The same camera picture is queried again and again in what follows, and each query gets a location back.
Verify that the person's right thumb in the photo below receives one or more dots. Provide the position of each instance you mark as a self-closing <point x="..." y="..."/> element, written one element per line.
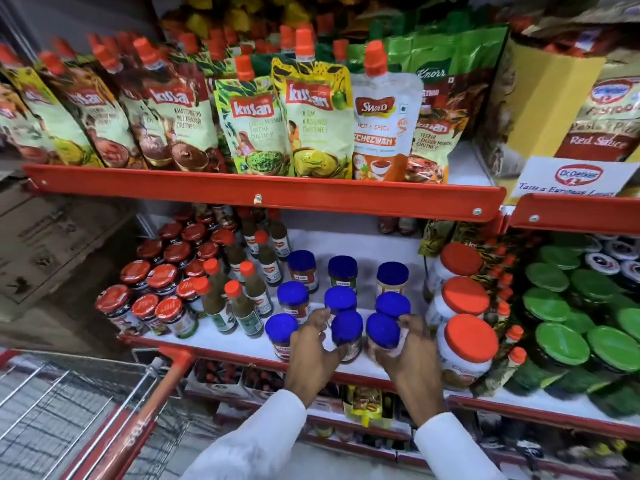
<point x="387" y="357"/>

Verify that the red-edged white jar shelf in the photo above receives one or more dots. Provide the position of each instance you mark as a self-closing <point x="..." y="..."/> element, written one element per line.
<point x="360" y="254"/>

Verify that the person's left forearm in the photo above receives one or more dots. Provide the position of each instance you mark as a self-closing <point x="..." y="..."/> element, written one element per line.
<point x="255" y="442"/>

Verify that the row of maroon chutney pouches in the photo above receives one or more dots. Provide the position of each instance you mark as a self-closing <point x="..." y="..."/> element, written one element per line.
<point x="100" y="114"/>

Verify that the person's right hand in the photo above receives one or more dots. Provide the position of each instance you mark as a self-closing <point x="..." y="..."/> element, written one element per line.
<point x="417" y="374"/>

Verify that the person's right forearm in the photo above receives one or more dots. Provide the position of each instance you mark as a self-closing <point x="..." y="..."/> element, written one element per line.
<point x="452" y="452"/>

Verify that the white-topped tin can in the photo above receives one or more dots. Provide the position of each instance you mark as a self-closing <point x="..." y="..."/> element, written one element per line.
<point x="602" y="263"/>
<point x="621" y="250"/>
<point x="631" y="272"/>

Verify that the short red-edged shelf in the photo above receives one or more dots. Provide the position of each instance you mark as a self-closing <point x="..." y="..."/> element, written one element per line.
<point x="575" y="214"/>

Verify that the cluster of red-lidded jars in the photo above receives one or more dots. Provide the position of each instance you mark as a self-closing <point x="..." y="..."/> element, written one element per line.
<point x="162" y="277"/>

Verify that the tray of red bottles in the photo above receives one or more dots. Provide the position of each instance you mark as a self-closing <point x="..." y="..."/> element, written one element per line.
<point x="235" y="377"/>

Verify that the brown cardboard box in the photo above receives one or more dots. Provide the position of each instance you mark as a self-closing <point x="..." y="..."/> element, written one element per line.
<point x="45" y="244"/>

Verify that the low red-edged shelf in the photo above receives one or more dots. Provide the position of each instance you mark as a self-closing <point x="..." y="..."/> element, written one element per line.
<point x="450" y="462"/>

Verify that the cluster of blue-lidded jars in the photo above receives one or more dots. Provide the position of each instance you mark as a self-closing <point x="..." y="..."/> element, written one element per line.
<point x="340" y="298"/>

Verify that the long red-edged shelf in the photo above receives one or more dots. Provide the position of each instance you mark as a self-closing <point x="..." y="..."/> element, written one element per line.
<point x="300" y="194"/>

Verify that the person's left thumb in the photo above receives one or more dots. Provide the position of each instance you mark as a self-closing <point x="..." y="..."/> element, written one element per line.
<point x="339" y="353"/>

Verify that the cluster of orange-capped green bottles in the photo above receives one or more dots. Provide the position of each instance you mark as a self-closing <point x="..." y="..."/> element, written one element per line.
<point x="255" y="289"/>

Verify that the row of orange-capped dark pouches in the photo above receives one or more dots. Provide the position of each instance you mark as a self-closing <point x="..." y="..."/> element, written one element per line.
<point x="505" y="294"/>

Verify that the stack of green soup packets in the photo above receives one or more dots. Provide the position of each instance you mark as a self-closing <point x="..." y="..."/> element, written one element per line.
<point x="460" y="59"/>

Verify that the white shelf sign card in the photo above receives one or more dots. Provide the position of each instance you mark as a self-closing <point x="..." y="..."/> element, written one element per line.
<point x="575" y="177"/>

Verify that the red pasta sauce pouch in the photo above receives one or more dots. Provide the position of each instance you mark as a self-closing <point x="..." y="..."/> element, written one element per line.
<point x="607" y="114"/>

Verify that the yellow cardboard display box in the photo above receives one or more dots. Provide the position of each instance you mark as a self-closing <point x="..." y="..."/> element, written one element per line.
<point x="540" y="104"/>

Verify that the person's left hand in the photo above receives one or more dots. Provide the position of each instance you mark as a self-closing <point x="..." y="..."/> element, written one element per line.
<point x="307" y="362"/>

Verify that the red chilli chutney pouch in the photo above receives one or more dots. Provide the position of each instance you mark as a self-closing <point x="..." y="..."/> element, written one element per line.
<point x="432" y="144"/>

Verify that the rows of orange-capped pouches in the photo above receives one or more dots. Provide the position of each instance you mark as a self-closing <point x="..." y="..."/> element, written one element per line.
<point x="260" y="24"/>

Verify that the gold green packet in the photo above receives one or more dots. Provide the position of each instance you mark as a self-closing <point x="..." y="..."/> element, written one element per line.
<point x="436" y="237"/>

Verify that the cluster of green-lidded jars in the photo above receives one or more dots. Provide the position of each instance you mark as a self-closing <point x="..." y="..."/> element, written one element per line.
<point x="575" y="314"/>

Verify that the yellow green chutney pouch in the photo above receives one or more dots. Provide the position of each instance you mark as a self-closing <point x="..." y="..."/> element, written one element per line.
<point x="320" y="114"/>

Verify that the green leafy chutney pouch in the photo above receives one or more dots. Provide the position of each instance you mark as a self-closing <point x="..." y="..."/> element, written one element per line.
<point x="255" y="124"/>

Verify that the white orange-capped sauce pouch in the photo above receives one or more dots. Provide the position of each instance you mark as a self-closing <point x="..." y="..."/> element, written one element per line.
<point x="385" y="119"/>

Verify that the large orange-lidded white jar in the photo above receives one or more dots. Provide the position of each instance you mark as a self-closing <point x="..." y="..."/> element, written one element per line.
<point x="465" y="296"/>
<point x="460" y="259"/>
<point x="470" y="339"/>

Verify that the yellow sauce pouch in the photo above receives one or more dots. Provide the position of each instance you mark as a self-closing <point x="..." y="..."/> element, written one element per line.
<point x="367" y="402"/>

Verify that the blue-lidded sauce jar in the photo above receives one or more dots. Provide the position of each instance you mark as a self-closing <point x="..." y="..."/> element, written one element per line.
<point x="382" y="330"/>
<point x="347" y="327"/>

